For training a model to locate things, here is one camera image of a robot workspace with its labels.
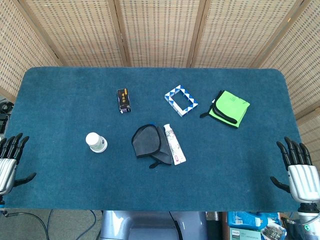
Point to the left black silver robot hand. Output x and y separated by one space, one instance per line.
8 172

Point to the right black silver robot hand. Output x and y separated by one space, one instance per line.
305 182

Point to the single white floral paper cup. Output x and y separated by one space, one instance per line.
98 151

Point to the black equipment beside table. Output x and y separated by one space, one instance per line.
3 117

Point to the box with photo print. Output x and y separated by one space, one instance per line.
272 232

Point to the blue printed box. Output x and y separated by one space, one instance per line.
240 218

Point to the white Philips box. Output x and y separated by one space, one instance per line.
240 235

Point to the teal blue table mat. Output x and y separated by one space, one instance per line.
62 105

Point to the green microfiber cloth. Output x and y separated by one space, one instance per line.
230 105

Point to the small black purple box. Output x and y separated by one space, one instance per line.
123 100

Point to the white floral toothpaste tube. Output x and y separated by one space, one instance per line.
173 145

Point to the grey microfiber cloth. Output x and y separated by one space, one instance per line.
147 142

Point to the blue white snake puzzle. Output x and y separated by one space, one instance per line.
175 106

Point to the grey-blue robot torso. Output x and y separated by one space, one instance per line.
150 225

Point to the woven bamboo folding screen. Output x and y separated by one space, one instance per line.
160 30

